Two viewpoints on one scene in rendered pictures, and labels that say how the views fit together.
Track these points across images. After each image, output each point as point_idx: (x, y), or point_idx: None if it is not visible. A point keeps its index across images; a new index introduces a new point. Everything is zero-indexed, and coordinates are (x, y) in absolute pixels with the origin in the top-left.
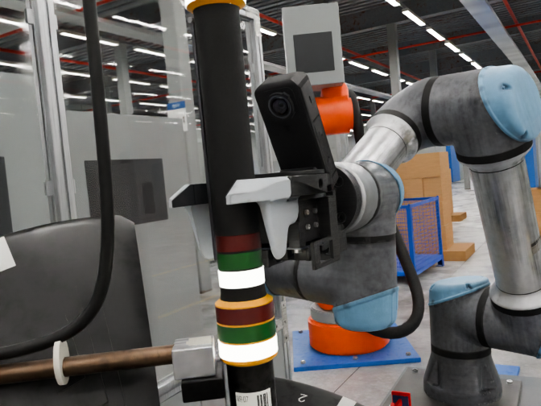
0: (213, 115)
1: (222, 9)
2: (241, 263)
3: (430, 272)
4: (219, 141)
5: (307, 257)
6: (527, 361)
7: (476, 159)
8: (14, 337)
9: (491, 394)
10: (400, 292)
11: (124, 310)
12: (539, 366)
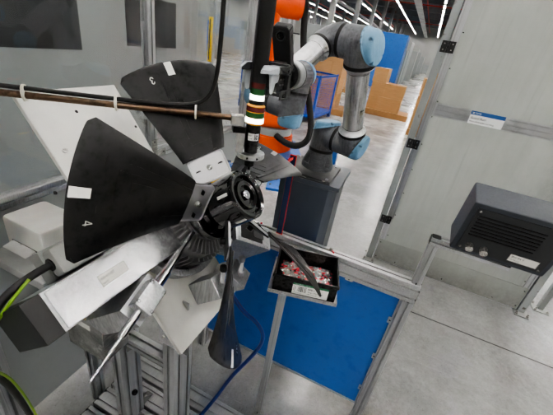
0: (260, 39)
1: (271, 0)
2: (258, 92)
3: (321, 118)
4: (260, 49)
5: (277, 95)
6: (353, 172)
7: (350, 68)
8: (177, 100)
9: (327, 169)
10: (302, 126)
11: (212, 100)
12: (357, 175)
